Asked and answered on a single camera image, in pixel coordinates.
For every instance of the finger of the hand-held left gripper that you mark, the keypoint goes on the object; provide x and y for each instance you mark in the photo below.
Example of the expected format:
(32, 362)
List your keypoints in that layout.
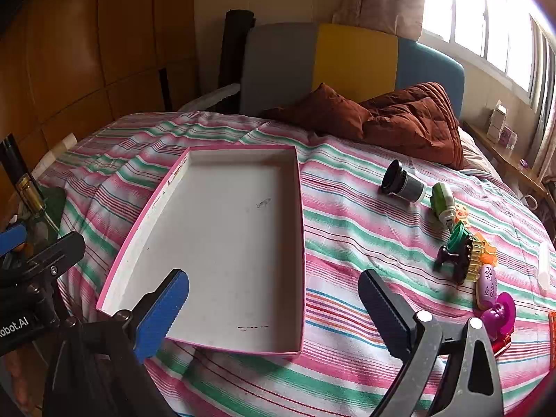
(56, 256)
(13, 239)

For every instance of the orange cube block toy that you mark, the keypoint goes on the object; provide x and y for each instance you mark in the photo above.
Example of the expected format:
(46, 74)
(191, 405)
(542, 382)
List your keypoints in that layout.
(461, 214)

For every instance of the red plastic block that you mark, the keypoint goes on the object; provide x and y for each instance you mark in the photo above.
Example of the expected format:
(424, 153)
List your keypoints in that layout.
(501, 344)

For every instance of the magenta plastic toy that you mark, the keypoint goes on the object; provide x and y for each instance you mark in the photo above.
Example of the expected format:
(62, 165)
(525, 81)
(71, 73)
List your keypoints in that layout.
(501, 312)

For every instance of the orange plastic rack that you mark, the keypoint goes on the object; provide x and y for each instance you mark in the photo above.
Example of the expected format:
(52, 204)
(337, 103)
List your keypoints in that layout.
(552, 339)

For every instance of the pale pink pillow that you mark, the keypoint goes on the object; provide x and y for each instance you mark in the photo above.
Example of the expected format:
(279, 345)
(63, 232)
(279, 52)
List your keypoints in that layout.
(473, 152)

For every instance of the dark bottle gold label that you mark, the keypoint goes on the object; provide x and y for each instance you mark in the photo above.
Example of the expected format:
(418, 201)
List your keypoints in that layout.
(26, 186)

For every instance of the wooden bedside shelf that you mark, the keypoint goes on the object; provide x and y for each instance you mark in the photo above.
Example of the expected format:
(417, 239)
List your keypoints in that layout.
(499, 156)

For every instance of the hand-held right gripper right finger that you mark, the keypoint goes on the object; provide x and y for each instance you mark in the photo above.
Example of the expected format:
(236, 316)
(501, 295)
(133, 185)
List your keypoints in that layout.
(382, 312)

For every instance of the wooden wardrobe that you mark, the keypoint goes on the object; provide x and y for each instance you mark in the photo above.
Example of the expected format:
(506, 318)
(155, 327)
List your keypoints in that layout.
(87, 52)

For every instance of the green white plug device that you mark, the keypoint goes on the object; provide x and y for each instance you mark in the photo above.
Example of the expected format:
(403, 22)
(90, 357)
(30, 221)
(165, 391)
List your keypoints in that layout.
(443, 200)

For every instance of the purple patterned oval case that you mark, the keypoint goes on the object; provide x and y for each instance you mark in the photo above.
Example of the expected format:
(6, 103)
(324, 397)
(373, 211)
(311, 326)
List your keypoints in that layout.
(486, 286)

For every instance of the orange plastic toy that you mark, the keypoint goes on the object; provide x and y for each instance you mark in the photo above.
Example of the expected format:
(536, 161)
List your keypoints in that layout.
(486, 247)

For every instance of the pink shallow cardboard box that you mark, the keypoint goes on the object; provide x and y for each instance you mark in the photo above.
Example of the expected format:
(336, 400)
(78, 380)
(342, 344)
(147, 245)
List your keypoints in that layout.
(226, 234)

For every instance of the green plastic clip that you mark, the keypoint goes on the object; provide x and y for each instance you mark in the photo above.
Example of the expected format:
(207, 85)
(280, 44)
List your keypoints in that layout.
(457, 236)

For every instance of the brown pillow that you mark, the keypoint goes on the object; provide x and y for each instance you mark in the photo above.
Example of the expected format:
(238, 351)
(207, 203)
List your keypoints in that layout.
(330, 113)

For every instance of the brown quilted duvet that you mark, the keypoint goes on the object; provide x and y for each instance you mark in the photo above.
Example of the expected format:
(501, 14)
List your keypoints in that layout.
(417, 126)

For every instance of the white carton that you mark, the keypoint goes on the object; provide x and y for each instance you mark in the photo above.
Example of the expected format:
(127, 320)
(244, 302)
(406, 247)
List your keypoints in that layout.
(496, 124)

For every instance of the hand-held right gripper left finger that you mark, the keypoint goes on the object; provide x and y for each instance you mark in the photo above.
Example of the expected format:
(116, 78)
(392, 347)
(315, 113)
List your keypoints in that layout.
(163, 312)

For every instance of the brown brush yellow bristles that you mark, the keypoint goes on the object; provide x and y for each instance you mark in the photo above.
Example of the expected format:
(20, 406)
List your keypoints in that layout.
(456, 260)

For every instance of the purple carton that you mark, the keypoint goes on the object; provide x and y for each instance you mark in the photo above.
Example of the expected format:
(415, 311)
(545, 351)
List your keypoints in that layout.
(507, 137)

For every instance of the large window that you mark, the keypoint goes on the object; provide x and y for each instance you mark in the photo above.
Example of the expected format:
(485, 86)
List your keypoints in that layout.
(473, 8)

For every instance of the striped pink green blanket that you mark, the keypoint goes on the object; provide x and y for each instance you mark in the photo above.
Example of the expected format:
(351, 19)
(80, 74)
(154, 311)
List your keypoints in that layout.
(369, 234)

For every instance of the grey yellow blue headboard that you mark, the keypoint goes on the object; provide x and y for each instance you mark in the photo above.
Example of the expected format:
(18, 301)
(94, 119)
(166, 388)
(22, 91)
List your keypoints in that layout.
(352, 61)

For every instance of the white translucent case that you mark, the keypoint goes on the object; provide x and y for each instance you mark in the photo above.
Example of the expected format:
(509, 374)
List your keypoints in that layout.
(544, 269)

